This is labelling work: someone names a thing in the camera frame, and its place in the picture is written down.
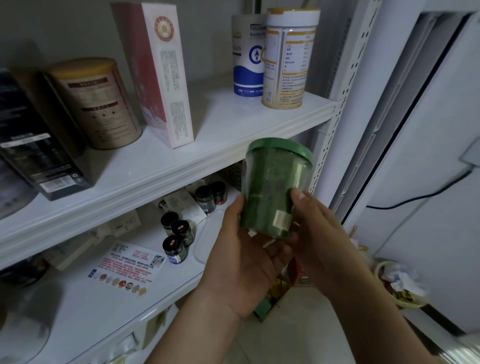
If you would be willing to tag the dark brown pill jar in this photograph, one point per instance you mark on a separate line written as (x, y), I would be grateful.
(219, 193)
(204, 199)

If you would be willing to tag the person's right hand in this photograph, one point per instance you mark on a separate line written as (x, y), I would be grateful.
(330, 247)

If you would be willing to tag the beige ribbed canister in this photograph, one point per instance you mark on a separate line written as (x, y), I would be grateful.
(94, 101)

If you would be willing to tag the white striped canister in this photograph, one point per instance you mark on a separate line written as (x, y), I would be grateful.
(289, 60)

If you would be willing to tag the large white green milk tin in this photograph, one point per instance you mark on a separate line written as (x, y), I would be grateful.
(11, 191)

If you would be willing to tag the white and blue canister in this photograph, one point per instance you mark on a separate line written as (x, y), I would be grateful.
(247, 60)

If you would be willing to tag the small dark bottle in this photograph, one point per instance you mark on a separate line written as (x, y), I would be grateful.
(175, 249)
(184, 231)
(170, 220)

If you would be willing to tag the green canister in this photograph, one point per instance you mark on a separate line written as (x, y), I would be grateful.
(274, 187)

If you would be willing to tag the black box yellow print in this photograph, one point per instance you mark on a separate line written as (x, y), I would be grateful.
(37, 157)

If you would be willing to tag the white standing air conditioner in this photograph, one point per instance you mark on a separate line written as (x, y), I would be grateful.
(390, 90)

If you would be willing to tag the white metal shelving unit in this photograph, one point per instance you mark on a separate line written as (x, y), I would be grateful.
(187, 150)

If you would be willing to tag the waste basket with rubbish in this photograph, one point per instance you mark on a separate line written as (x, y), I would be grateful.
(397, 283)

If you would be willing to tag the brown carton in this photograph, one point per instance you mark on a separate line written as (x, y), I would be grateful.
(270, 296)

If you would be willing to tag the person's left hand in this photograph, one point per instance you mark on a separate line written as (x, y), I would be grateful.
(240, 274)

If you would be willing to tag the pink cherry blossom box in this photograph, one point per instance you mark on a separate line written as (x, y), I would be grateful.
(157, 71)

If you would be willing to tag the white colourful sticker sheet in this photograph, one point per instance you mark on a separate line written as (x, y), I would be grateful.
(126, 268)

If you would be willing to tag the white wall socket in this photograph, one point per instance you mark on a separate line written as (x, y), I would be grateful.
(472, 152)

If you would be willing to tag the person's right forearm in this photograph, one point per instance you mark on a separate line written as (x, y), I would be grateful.
(382, 322)

